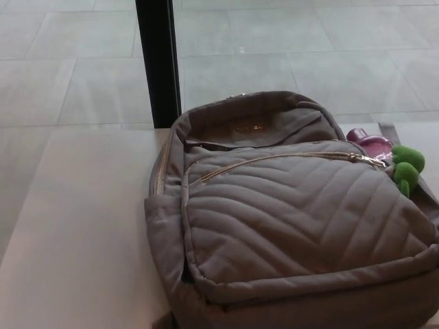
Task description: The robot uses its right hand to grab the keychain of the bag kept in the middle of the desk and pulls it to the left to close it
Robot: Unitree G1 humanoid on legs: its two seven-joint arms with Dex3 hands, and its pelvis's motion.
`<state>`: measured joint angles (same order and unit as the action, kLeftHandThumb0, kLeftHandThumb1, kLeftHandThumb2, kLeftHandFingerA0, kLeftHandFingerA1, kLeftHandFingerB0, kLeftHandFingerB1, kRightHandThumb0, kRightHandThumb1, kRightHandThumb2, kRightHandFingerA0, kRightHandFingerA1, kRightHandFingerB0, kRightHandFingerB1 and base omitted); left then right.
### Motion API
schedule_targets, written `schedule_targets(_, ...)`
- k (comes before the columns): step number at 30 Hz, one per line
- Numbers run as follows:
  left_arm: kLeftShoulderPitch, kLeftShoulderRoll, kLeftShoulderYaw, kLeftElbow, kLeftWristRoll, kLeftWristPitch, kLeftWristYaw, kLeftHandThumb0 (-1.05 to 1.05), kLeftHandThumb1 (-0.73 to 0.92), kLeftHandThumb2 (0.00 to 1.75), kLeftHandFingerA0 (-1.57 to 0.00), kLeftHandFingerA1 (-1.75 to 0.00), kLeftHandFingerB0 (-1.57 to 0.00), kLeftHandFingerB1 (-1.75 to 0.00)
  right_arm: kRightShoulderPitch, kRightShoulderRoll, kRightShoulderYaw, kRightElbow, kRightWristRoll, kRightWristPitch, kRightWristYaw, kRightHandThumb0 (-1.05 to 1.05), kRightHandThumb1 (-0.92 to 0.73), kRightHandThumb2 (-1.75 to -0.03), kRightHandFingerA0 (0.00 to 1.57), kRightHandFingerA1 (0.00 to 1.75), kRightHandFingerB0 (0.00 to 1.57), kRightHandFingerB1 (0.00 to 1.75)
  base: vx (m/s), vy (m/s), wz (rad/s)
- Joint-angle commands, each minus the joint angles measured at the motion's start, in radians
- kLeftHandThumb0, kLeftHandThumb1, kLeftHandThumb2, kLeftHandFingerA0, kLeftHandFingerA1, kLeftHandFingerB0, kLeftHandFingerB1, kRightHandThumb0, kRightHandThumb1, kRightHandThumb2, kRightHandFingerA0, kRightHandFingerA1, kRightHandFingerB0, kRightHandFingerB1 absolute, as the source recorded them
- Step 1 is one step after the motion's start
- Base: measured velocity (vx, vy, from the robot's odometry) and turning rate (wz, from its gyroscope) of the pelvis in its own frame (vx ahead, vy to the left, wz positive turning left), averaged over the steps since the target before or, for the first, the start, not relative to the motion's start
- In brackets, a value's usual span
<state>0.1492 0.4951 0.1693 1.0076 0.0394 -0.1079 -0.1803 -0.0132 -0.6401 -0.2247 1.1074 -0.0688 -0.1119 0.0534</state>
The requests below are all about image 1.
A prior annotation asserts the grey-brown quilted backpack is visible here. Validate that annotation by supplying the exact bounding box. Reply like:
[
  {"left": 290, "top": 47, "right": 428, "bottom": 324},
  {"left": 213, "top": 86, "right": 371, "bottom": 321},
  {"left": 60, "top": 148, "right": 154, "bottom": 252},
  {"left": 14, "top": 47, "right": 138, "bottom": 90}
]
[{"left": 143, "top": 90, "right": 439, "bottom": 329}]

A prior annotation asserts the gold zipper pull clasp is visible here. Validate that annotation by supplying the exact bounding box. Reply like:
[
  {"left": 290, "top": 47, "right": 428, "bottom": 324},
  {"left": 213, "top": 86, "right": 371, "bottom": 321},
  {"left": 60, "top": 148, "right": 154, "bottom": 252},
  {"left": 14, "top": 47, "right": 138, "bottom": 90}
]
[{"left": 348, "top": 153, "right": 388, "bottom": 169}]

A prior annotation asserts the green plush frog keychain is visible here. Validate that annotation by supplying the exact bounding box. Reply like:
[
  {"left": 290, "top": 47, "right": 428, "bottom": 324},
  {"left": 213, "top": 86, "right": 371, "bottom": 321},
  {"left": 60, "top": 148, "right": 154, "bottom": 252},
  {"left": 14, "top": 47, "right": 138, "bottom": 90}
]
[{"left": 386, "top": 144, "right": 426, "bottom": 199}]

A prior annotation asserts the purple transparent bottle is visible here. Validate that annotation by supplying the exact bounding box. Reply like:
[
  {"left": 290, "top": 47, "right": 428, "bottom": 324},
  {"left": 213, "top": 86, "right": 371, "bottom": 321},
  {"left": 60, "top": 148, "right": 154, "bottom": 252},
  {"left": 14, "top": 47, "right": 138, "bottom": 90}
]
[{"left": 345, "top": 126, "right": 394, "bottom": 161}]

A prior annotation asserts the black vertical window post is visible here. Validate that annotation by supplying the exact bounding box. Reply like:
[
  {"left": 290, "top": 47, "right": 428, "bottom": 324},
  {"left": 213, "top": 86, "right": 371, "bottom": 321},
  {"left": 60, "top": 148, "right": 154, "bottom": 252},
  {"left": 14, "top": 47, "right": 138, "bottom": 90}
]
[{"left": 134, "top": 0, "right": 182, "bottom": 128}]

